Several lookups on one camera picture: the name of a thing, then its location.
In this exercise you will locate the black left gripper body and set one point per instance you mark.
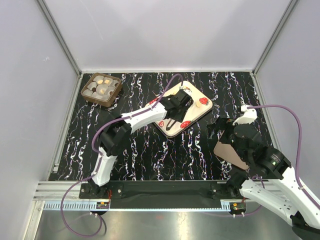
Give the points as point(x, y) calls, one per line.
point(180, 116)

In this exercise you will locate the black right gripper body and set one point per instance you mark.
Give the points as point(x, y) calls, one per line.
point(227, 136)

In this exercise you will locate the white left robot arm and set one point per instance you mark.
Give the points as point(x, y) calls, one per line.
point(109, 141)

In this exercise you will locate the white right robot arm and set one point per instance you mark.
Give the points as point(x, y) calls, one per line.
point(263, 174)

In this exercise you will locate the round white chocolate right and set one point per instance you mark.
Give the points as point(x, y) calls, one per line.
point(198, 104)

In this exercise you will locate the brown chocolate box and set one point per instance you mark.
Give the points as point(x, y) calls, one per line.
point(101, 94)

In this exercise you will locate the strawberry print tray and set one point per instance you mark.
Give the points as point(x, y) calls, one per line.
point(193, 114)

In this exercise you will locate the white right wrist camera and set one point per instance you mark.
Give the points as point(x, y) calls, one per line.
point(248, 115)

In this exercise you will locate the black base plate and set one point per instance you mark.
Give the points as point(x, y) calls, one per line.
point(161, 195)

